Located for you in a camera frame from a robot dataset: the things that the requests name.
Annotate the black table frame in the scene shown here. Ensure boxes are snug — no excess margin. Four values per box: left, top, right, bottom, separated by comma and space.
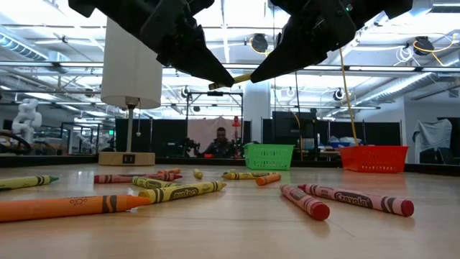
0, 154, 460, 178

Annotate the blue bin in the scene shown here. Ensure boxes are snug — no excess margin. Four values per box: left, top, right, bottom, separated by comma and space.
327, 136, 362, 149

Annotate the seated person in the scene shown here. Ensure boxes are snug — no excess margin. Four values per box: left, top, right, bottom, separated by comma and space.
200, 126, 239, 159

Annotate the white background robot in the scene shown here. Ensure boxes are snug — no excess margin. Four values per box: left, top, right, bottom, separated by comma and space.
11, 98, 43, 145

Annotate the black frame stand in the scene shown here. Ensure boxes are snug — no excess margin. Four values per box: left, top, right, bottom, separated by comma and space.
185, 91, 244, 145

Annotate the yellow hanging cable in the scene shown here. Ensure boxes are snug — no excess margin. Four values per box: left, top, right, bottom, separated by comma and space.
339, 48, 359, 147

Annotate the black hanging cable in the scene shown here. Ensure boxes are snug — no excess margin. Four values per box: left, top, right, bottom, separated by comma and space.
293, 70, 304, 162

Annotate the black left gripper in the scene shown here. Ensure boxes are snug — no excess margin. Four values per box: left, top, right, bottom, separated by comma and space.
138, 0, 235, 88

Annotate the black monitor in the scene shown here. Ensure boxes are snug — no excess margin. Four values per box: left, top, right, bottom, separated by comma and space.
271, 111, 318, 145

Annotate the white draped cloth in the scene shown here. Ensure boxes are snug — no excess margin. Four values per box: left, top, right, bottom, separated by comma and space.
412, 118, 454, 165

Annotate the black partition panel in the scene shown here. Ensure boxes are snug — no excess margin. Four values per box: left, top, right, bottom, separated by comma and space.
316, 120, 402, 147
114, 118, 188, 158

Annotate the green plastic basket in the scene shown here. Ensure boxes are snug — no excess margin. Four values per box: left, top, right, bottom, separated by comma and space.
243, 144, 295, 171

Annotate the white lamp with wooden base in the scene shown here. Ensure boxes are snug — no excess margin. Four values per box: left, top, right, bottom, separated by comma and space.
98, 17, 165, 167

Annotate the beige curtain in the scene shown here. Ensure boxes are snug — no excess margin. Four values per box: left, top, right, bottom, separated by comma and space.
186, 117, 246, 158

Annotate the red plastic basket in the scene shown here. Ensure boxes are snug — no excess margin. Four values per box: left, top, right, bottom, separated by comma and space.
338, 145, 410, 175

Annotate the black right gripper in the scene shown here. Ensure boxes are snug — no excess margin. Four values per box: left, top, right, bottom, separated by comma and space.
250, 0, 357, 83

